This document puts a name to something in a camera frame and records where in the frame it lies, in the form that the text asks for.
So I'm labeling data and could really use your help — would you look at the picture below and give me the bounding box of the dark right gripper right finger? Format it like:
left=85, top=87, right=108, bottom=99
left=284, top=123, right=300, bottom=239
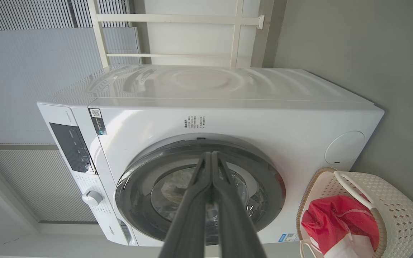
left=212, top=151, right=267, bottom=258

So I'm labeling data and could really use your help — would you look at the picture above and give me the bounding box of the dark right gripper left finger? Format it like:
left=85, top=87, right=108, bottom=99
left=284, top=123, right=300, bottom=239
left=158, top=151, right=214, bottom=258

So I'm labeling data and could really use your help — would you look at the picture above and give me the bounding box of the black round glass washer door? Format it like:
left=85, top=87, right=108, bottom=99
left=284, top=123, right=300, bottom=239
left=115, top=138, right=286, bottom=246

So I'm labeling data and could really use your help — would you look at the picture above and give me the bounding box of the red and white garment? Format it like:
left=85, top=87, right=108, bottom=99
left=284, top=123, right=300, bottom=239
left=300, top=195, right=380, bottom=258

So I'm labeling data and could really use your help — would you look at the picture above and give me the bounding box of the white washing machine dial knob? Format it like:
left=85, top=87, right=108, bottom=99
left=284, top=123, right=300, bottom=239
left=81, top=190, right=104, bottom=207

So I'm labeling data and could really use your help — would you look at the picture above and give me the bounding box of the white front-load washing machine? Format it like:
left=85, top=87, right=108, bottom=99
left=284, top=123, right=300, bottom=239
left=37, top=64, right=385, bottom=248

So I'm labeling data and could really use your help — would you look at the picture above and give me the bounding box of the black washing machine control display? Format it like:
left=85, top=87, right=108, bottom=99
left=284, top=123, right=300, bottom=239
left=49, top=123, right=96, bottom=174

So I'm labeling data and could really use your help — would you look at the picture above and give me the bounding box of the cream perforated basket brown rim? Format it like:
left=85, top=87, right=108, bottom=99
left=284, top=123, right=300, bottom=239
left=296, top=167, right=413, bottom=258

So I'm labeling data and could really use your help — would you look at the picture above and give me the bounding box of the round white filter cover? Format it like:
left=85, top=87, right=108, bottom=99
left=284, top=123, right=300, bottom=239
left=325, top=131, right=366, bottom=165

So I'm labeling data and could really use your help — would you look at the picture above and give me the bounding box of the QR code sticker strip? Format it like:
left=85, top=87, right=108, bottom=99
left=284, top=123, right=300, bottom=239
left=89, top=109, right=108, bottom=136

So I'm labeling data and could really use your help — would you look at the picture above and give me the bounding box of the white window blind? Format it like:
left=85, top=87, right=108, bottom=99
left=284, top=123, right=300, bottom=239
left=0, top=0, right=132, bottom=32
left=0, top=150, right=98, bottom=223

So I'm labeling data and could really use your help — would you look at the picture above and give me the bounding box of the white metal railing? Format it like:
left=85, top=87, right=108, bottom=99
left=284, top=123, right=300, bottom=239
left=87, top=0, right=265, bottom=68

